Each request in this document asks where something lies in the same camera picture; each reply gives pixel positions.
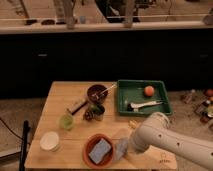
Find green plastic tray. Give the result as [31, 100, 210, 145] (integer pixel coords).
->
[117, 80, 172, 117]

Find brown rectangular block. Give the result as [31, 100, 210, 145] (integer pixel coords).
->
[67, 99, 87, 115]

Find black stand pole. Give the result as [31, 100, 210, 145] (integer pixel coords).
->
[19, 120, 30, 171]

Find white spoon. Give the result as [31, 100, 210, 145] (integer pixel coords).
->
[93, 83, 117, 99]

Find green plastic cup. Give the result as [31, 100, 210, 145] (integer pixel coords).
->
[59, 114, 74, 130]

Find light blue towel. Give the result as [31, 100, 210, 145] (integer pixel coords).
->
[114, 138, 128, 162]

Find white plastic cup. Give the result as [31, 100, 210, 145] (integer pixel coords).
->
[40, 131, 59, 151]

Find white handled brush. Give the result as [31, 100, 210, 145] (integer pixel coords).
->
[127, 101, 161, 112]

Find blue sponge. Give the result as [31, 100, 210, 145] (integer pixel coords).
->
[89, 139, 112, 164]

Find orange ball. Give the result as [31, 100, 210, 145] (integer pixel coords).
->
[144, 86, 155, 97]

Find dark brown bowl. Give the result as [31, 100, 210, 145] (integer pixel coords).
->
[87, 84, 108, 104]

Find terracotta orange bowl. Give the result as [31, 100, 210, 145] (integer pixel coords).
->
[82, 134, 115, 169]

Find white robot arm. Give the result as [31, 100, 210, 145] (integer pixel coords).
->
[129, 112, 213, 171]

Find brown pine cone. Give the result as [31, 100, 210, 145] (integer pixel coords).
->
[83, 109, 94, 121]

